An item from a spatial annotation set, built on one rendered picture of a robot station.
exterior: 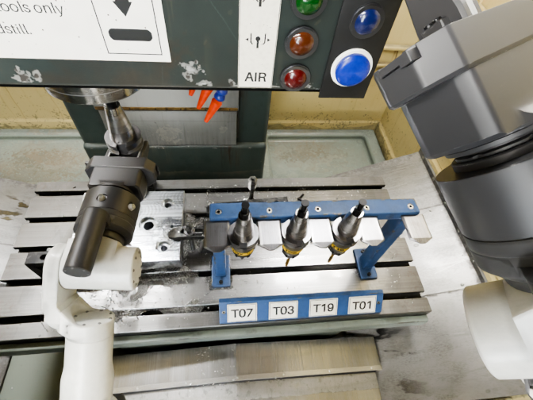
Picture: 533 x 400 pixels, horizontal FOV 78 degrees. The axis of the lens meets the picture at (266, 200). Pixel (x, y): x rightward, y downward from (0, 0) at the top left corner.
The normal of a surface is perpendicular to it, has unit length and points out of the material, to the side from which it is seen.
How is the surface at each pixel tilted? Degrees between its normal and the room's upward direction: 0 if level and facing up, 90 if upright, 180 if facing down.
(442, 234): 24
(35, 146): 0
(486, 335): 51
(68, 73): 90
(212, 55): 90
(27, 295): 0
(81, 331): 39
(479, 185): 86
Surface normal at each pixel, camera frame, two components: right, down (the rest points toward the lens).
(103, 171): 0.08, -0.58
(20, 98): 0.09, 0.82
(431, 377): -0.32, -0.51
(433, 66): -0.33, 0.20
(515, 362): -0.44, 0.42
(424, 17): -0.82, 0.43
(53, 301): 0.15, 0.07
